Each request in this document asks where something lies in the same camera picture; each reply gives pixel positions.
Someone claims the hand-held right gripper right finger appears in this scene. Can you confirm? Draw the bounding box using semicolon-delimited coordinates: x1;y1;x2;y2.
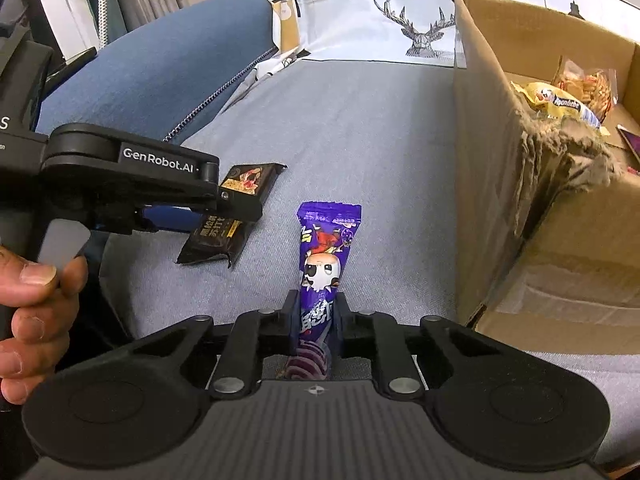
334;292;501;403

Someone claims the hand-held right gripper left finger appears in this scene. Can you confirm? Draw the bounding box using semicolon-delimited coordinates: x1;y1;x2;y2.
131;290;301;401

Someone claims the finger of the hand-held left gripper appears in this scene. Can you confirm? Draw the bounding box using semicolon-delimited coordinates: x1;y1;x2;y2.
90;205;203;235
200;187;263;225

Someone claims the black snack packet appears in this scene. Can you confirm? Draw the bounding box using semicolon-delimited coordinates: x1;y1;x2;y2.
176;162;288;268

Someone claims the purple cartoon snack packet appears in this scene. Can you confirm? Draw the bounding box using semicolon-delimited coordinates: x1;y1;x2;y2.
277;201;362;382

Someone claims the brown cardboard box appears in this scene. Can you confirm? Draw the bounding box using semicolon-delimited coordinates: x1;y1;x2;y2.
452;0;640;356

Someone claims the yellow snack packet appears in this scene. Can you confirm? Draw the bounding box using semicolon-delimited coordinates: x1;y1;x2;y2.
510;81;603;128

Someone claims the purple stick snack packet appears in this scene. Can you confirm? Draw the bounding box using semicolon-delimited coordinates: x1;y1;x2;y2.
617;125;640;166

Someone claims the person's left hand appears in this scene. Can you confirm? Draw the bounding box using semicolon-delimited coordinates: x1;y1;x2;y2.
0;245;90;406

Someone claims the blue cushion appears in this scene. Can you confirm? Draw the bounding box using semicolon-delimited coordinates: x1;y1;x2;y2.
35;0;281;146

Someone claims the speckled white pole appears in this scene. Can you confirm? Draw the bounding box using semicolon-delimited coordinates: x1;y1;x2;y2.
95;0;113;51

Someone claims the grey deer print bedsheet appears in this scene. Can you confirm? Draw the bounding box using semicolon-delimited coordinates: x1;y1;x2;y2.
255;0;640;68

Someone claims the clear orange snack bag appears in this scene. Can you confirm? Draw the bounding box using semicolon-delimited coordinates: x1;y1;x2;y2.
552;57;621;123

